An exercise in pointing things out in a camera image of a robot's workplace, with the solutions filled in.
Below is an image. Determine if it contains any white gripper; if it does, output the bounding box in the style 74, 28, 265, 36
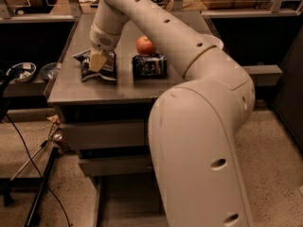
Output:
89, 23, 122, 72

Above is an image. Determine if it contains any blue chip bag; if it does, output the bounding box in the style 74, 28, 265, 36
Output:
73, 49, 116, 81

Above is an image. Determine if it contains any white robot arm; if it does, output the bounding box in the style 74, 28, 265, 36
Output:
90, 0, 255, 227

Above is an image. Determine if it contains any grey drawer cabinet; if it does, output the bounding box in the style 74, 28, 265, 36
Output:
44, 10, 222, 227

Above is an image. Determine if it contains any top grey drawer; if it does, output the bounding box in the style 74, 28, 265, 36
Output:
61, 119, 148, 150

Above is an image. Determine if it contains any middle grey drawer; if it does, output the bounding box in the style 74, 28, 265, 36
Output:
79, 155, 152, 177

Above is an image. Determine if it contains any open bottom grey drawer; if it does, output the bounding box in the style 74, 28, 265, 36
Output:
93, 172, 169, 227

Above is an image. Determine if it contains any blue soda can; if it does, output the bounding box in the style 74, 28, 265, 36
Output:
132, 53, 168, 78

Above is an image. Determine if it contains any red apple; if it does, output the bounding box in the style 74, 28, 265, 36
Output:
136, 36, 156, 56

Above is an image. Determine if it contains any clear glass bowl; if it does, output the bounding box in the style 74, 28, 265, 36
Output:
39, 62, 61, 81

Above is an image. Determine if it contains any bowl with small items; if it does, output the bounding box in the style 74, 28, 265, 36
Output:
7, 62, 37, 83

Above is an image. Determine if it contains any metal rod tool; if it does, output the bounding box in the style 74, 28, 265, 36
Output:
9, 137, 60, 182

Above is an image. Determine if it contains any white ceramic bowl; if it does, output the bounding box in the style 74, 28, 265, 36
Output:
202, 34, 224, 50

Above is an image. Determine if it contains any black stand base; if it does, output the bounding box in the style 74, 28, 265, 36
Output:
0, 147, 59, 227

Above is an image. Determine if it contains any black floor cable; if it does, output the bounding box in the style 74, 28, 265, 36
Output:
4, 112, 74, 227

